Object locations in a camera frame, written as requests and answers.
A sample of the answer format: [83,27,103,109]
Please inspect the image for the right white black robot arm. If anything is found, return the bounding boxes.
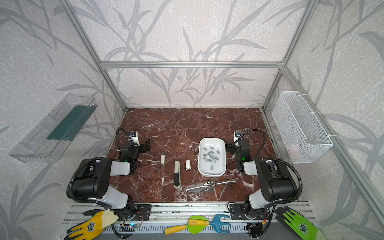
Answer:
[226,140,303,221]

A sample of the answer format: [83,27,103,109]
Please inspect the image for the clear acrylic wall shelf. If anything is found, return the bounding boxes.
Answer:
[9,94,98,163]

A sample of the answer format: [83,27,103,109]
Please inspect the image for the silver metal garden trowel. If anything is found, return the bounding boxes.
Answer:
[185,179,237,193]

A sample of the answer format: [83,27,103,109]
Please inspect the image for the white rectangular staple tray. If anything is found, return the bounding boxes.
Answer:
[198,138,227,178]

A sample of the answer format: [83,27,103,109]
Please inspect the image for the green black work glove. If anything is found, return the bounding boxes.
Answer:
[276,206,326,240]

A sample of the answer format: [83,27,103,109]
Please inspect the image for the left electronics board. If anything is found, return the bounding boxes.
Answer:
[119,223,141,233]

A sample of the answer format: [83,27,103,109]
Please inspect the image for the right electronics board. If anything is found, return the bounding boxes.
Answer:
[244,223,269,239]

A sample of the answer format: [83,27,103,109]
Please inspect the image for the small beige staple remover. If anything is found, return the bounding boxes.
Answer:
[161,155,166,165]

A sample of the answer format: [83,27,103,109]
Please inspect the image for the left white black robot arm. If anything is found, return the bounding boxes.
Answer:
[67,140,151,219]

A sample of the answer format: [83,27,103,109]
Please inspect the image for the electronics board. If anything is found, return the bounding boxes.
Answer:
[244,223,269,239]
[119,223,141,233]

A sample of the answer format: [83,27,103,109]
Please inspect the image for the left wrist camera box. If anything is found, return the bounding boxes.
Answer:
[128,131,140,146]

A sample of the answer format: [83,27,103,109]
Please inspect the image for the blue plastic toy wrench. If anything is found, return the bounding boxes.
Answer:
[209,214,231,234]

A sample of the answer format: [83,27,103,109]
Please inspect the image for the yellow work glove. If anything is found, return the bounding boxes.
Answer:
[64,210,119,240]

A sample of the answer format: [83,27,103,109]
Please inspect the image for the small white mini stapler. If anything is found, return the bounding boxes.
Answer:
[186,160,191,171]

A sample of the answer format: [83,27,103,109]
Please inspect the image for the pink item in basket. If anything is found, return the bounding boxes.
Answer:
[288,144,301,160]

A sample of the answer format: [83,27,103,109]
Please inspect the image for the yellow green toy tool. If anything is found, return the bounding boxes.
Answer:
[164,215,209,236]

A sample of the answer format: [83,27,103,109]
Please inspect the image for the left black corrugated cable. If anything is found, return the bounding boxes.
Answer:
[116,127,130,152]

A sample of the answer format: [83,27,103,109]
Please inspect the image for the white wire mesh basket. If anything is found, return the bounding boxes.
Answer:
[272,91,333,164]

